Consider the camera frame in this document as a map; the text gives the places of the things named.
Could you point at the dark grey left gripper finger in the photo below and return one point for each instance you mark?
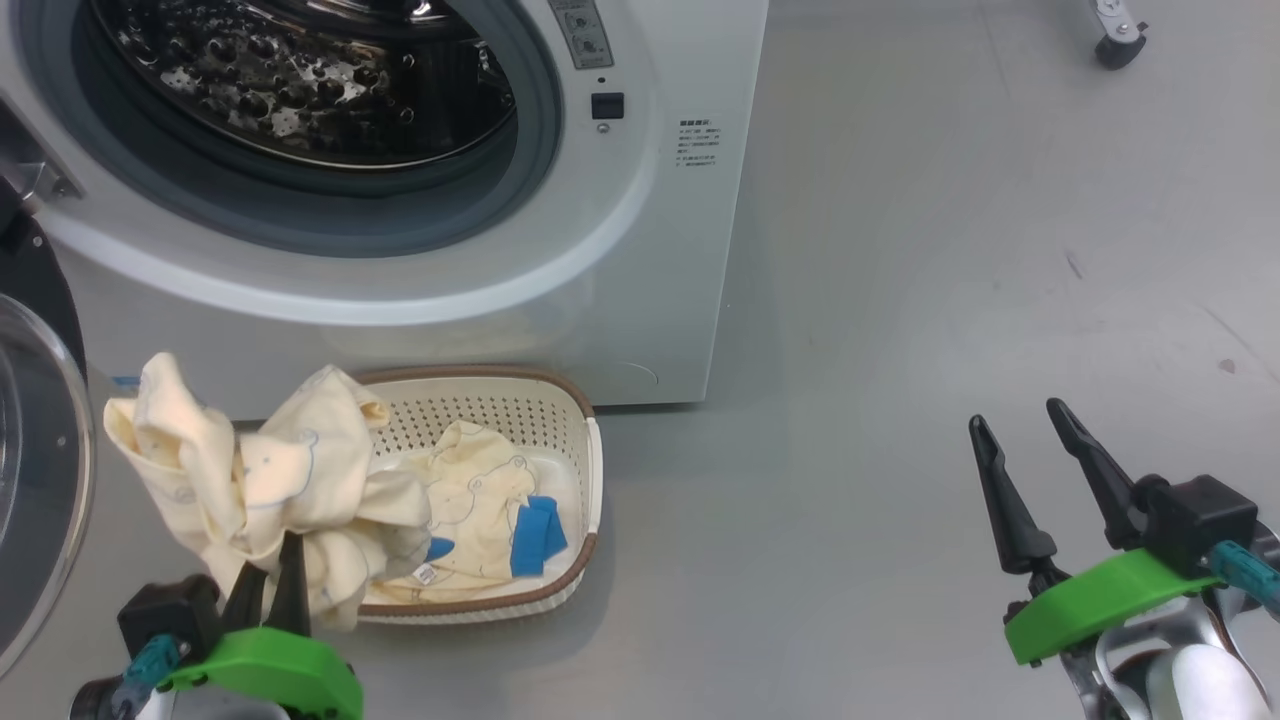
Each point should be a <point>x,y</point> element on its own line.
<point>290,590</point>
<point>246,605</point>

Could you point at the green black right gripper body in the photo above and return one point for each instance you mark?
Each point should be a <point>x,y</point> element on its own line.
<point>1110,600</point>

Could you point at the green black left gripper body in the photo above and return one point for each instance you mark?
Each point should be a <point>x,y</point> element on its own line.
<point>290,670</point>

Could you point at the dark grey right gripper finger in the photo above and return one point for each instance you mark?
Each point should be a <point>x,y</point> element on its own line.
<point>1105,480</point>
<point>1010,510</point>

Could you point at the cream bear print garment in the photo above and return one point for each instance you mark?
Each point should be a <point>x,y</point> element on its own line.
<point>200,470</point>
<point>470,520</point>

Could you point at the cream perforated laundry basket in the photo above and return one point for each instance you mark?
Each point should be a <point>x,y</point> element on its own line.
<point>480,410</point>

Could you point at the white washing machine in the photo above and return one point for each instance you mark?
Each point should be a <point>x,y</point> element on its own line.
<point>650,300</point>

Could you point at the grey rubber door gasket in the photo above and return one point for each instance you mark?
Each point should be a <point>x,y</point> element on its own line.
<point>520,170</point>

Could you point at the steel washing machine drum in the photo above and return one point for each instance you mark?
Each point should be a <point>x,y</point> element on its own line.
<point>300,80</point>

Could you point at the black door latch socket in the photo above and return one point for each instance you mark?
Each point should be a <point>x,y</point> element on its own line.
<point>607,105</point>

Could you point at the blue white energy label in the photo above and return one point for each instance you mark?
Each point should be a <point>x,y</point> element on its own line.
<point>125,381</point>

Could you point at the black caster wheel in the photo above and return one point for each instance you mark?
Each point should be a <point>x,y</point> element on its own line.
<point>1120,48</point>

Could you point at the small printed text label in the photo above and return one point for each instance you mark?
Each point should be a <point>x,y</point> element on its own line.
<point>698,142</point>

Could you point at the grey icon label strip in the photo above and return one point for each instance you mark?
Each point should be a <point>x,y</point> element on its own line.
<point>582,30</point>

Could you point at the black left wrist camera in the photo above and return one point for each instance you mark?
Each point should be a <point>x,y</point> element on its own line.
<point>170,610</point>

